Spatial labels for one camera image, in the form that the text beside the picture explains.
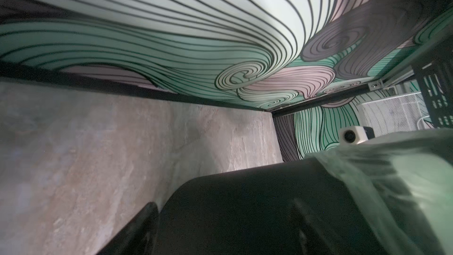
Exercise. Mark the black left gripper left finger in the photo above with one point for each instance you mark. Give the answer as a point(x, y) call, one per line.
point(138, 236)

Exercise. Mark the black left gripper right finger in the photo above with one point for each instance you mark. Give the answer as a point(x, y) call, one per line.
point(313, 235)

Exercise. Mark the black trash bin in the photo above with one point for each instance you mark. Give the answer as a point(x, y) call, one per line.
point(248, 212)

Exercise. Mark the clear plastic bin liner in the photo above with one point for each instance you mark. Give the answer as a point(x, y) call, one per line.
point(402, 184)

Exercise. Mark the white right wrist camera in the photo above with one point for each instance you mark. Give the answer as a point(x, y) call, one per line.
point(354, 135)

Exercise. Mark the aluminium wall rail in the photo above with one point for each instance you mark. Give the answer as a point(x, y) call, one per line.
point(407, 67)

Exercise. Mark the black wall-mounted tray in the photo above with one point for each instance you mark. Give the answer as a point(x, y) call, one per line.
point(434, 74)

